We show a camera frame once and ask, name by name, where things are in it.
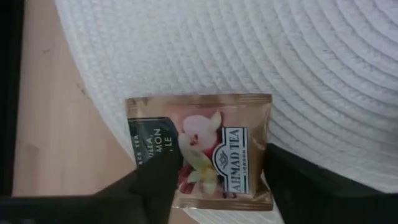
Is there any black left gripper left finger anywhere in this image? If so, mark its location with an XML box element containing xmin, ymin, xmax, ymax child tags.
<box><xmin>93</xmin><ymin>149</ymin><xmax>185</xmax><ymax>224</ymax></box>

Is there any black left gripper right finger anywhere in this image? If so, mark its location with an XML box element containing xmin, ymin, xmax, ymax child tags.
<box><xmin>264</xmin><ymin>143</ymin><xmax>331</xmax><ymax>224</ymax></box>

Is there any tan vanilla tea packet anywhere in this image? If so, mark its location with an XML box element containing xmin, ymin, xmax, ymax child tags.
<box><xmin>124</xmin><ymin>93</ymin><xmax>275</xmax><ymax>212</ymax></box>

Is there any white round plate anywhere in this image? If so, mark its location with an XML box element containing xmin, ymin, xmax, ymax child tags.
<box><xmin>52</xmin><ymin>0</ymin><xmax>398</xmax><ymax>224</ymax></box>

